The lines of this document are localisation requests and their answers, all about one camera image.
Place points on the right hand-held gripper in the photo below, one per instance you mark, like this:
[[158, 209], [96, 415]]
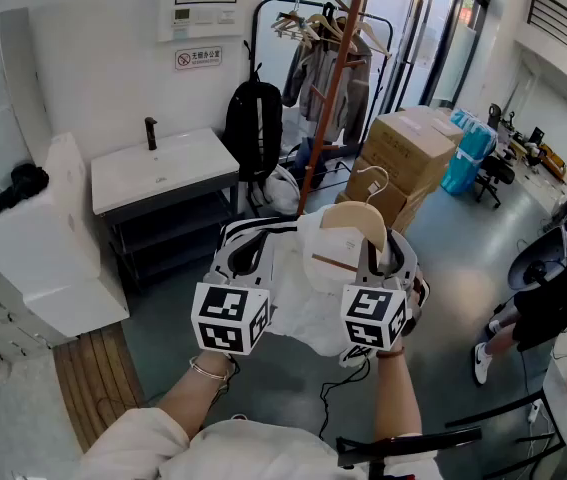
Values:
[[373, 318]]

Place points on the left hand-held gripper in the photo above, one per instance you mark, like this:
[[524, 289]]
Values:
[[228, 318]]

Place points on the pale wooden clothes hanger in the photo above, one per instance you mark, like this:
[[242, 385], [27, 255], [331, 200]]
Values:
[[353, 215]]

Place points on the white shirt with black stripes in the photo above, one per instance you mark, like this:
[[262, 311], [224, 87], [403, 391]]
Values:
[[303, 308]]

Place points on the brown wooden coat stand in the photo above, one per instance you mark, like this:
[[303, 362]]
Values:
[[327, 118]]

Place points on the person's left forearm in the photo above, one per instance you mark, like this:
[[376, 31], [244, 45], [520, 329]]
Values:
[[193, 398]]

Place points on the person's right forearm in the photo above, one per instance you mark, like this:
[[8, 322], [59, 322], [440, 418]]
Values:
[[398, 398]]

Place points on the cardboard box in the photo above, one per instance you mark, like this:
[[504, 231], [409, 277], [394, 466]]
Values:
[[438, 123], [378, 198], [408, 153]]

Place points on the white plastic bag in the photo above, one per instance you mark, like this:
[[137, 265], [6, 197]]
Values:
[[280, 190]]

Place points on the dark grey washbasin cabinet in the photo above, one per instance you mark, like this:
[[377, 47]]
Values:
[[173, 228]]

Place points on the black backpack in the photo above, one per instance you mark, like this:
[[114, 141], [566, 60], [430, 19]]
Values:
[[253, 128]]

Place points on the stack of blue wrapped packages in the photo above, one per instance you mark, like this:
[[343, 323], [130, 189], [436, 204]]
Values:
[[468, 153]]

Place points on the black office chair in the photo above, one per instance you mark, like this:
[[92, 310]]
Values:
[[495, 175]]

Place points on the black faucet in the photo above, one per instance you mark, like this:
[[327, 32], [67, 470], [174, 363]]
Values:
[[151, 133]]

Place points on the grey jacket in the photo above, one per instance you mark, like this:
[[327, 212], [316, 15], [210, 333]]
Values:
[[358, 98]]

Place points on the black chest-mounted device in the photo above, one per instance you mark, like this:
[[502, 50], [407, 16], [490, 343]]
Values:
[[403, 445]]

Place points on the desk with equipment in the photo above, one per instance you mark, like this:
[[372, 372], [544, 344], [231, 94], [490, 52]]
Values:
[[538, 158]]

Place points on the wooden slat mat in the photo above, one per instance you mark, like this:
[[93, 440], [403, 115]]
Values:
[[98, 383]]

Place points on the person's white top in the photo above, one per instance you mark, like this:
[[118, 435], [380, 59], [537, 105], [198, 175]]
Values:
[[243, 453]]

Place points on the large white box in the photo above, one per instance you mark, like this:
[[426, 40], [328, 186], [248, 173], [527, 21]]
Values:
[[48, 248]]

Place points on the no-smoking sign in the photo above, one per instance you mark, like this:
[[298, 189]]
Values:
[[198, 59]]

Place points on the white power strip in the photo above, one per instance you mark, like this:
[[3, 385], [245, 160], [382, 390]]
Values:
[[535, 411]]

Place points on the black metal garment rack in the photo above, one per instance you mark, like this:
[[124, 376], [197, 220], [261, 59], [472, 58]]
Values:
[[254, 33]]

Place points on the black-framed glass door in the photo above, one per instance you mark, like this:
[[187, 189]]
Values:
[[455, 43]]

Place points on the black blurry object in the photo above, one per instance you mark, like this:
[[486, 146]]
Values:
[[20, 188]]

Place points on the white table with black frame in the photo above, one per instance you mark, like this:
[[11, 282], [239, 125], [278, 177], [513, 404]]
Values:
[[560, 398]]

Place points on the white wall switch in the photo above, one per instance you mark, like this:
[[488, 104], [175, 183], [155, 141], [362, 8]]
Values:
[[226, 16]]

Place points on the wall thermostat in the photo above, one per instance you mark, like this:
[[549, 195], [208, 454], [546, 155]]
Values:
[[181, 17]]

